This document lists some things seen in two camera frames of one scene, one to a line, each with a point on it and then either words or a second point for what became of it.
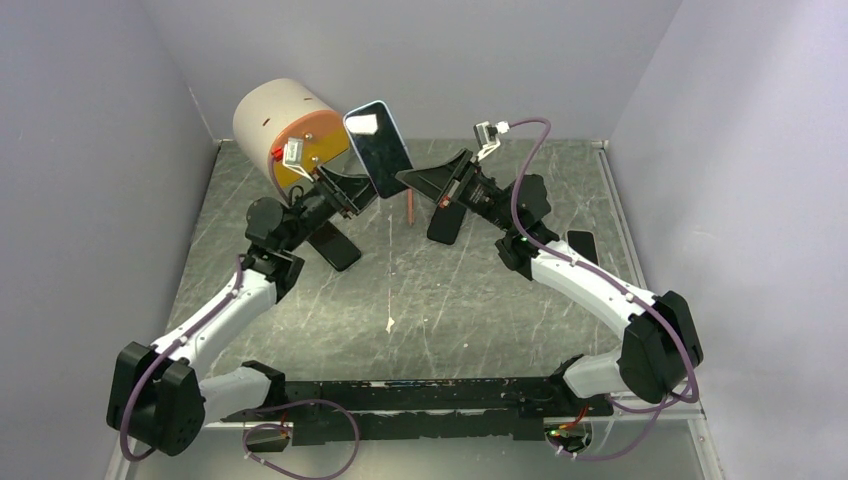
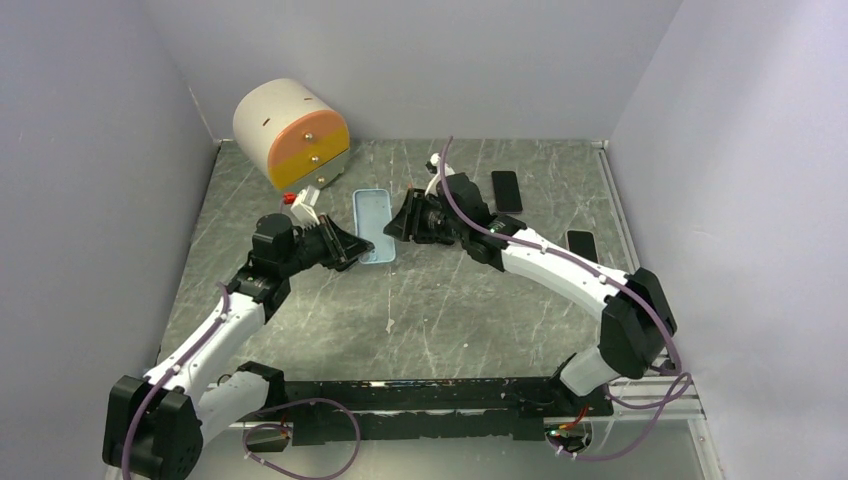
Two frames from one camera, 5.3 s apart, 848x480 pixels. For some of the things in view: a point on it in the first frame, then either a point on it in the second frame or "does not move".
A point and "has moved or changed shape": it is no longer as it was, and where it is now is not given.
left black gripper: (356, 191) → (345, 245)
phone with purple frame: (379, 144) has moved or changed shape
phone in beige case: (584, 242) does not move
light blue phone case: (380, 145) → (371, 212)
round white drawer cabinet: (273, 111) does not move
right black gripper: (432, 182) → (408, 224)
